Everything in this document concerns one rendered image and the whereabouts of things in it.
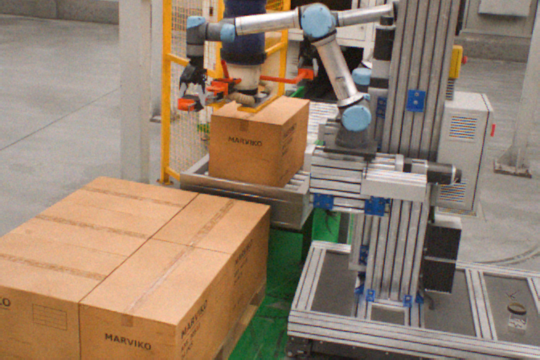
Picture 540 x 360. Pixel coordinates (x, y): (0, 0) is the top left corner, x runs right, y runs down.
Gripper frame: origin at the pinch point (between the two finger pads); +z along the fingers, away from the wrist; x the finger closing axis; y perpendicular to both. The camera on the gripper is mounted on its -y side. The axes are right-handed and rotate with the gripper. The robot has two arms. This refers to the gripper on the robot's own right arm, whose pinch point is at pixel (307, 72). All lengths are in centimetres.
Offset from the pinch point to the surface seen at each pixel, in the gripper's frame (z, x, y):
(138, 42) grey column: 4, -124, -44
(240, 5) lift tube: -36, -24, 41
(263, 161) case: 47, -15, 18
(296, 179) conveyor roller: 67, -5, -16
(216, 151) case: 46, -42, 18
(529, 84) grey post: 41, 127, -263
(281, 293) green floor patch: 120, 2, 24
